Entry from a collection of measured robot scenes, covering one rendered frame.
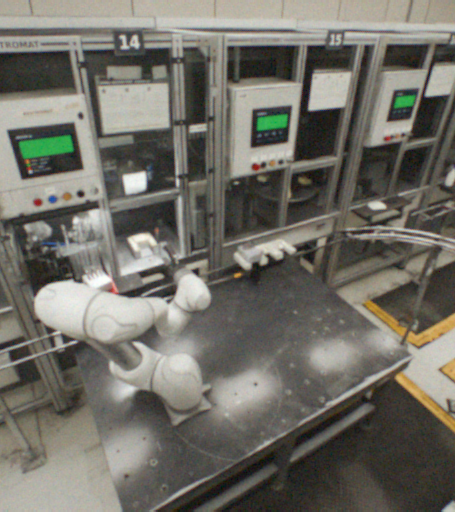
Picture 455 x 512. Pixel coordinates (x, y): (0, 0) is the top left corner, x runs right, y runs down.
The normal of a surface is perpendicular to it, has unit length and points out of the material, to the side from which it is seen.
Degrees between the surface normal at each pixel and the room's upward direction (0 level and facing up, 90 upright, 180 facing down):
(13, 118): 90
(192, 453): 0
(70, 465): 0
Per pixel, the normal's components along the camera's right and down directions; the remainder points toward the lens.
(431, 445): 0.02, -0.82
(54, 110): 0.50, 0.50
